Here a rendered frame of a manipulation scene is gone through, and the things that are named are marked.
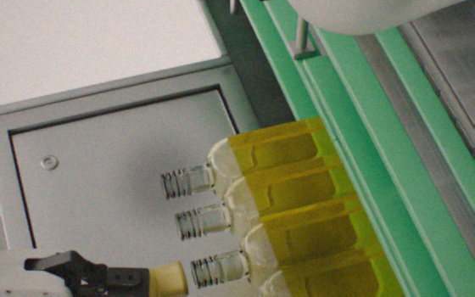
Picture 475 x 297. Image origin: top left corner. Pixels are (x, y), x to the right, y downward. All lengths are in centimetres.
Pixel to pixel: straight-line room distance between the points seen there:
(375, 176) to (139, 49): 48
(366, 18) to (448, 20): 39
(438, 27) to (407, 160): 17
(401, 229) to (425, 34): 20
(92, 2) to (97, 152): 27
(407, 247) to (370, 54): 20
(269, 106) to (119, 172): 24
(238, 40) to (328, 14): 80
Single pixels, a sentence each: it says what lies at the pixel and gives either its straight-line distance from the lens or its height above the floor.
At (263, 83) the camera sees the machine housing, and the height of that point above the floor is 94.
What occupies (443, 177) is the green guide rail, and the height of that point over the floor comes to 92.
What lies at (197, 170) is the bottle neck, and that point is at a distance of 109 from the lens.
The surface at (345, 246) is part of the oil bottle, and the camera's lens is 102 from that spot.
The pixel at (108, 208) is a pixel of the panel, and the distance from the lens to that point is 124.
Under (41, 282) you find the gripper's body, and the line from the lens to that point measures 97.
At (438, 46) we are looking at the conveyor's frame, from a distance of 103.
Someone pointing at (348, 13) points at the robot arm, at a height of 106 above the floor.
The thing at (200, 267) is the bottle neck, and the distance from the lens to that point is 102.
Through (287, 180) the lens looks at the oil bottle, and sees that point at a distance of 106.
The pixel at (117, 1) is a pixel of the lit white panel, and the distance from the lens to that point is 148.
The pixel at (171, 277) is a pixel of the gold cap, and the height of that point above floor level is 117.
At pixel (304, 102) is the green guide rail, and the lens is 121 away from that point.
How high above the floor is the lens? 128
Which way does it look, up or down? 12 degrees down
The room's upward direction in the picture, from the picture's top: 103 degrees counter-clockwise
